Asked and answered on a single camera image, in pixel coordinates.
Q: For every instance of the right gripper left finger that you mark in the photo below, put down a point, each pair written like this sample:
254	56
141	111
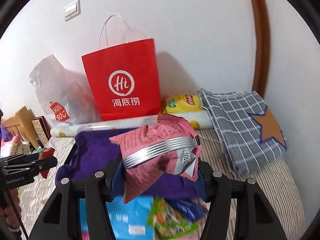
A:
78	210

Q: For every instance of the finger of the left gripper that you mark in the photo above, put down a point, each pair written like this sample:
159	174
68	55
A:
26	163

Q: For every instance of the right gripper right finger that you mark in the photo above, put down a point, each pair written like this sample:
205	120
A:
255	216

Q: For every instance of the green snack packet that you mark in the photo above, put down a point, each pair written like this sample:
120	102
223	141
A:
168	222

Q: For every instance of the pink silver-band snack bag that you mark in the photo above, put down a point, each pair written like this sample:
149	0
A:
171	146

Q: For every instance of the red candy packet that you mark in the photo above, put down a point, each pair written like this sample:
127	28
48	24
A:
47	161

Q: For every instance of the dark blue snack packet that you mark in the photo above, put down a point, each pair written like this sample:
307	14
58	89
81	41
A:
193	209

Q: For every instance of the person left hand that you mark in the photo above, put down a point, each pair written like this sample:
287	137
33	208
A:
10	226

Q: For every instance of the pink plush toy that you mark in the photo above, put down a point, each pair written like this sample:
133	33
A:
14	147

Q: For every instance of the striped quilt mattress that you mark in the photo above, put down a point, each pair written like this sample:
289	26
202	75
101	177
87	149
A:
274	179

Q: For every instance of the wooden headboard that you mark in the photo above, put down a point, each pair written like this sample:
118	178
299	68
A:
21	124

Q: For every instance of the purple towel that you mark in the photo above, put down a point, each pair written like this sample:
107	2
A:
93	151

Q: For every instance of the blue tissue pack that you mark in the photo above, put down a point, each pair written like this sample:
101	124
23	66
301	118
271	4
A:
129	221

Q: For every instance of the white Miniso plastic bag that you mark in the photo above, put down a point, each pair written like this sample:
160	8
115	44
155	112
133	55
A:
60	95

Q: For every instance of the grey checked star cloth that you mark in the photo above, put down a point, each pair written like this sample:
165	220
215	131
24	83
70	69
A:
249	134

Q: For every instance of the fruit-print paper roll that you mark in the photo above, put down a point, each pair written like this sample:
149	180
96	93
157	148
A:
200	120

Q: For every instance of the red Haidilao paper bag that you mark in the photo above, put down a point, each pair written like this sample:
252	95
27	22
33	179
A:
124	79

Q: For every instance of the yellow chips bag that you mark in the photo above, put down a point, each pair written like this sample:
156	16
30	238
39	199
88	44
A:
181	103

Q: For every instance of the white wall switch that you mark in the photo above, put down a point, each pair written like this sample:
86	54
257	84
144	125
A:
71	11

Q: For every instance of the brown wooden door frame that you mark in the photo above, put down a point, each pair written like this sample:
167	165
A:
263	46

